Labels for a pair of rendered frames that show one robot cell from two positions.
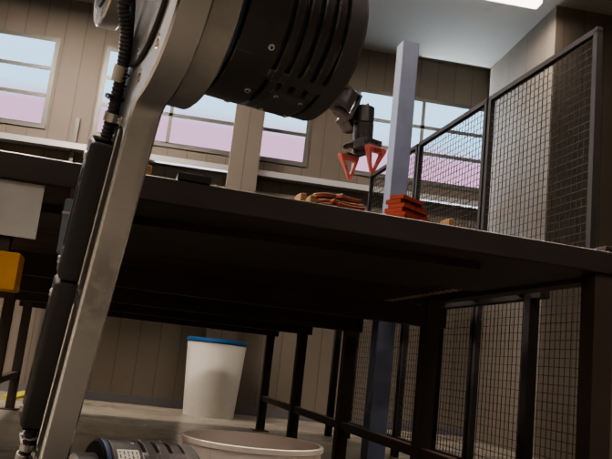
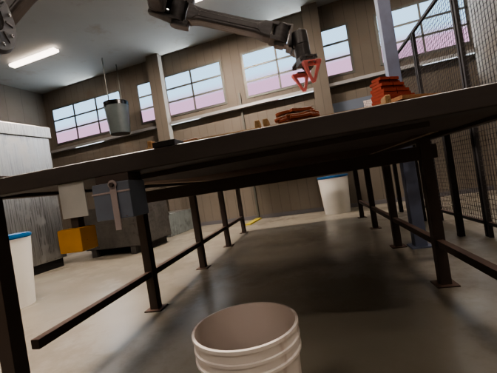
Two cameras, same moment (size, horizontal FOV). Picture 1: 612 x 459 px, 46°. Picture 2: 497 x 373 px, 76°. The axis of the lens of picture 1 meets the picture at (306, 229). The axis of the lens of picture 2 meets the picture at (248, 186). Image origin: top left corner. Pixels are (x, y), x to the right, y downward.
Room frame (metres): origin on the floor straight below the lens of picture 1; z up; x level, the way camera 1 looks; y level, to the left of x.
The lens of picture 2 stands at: (0.79, -0.38, 0.75)
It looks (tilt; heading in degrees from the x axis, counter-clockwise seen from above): 0 degrees down; 25
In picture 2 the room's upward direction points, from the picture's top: 9 degrees counter-clockwise
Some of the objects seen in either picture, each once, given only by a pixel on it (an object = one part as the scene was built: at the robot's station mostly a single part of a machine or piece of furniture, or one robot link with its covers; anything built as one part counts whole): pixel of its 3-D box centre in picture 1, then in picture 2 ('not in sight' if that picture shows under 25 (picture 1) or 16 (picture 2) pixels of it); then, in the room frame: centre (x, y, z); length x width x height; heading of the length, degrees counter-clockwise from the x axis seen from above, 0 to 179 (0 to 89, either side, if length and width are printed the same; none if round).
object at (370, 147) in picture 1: (369, 158); (310, 70); (1.93, -0.15, 1.12); 0.07 x 0.07 x 0.09; 35
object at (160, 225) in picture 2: not in sight; (128, 226); (4.66, 3.75, 0.38); 1.11 x 0.92 x 0.77; 100
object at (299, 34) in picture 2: (362, 117); (299, 40); (1.97, -0.13, 1.25); 0.07 x 0.06 x 0.07; 25
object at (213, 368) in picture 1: (212, 377); (334, 194); (6.70, 0.70, 0.34); 0.57 x 0.56 x 0.69; 8
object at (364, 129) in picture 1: (362, 136); (302, 55); (1.96, -0.13, 1.19); 0.10 x 0.07 x 0.07; 35
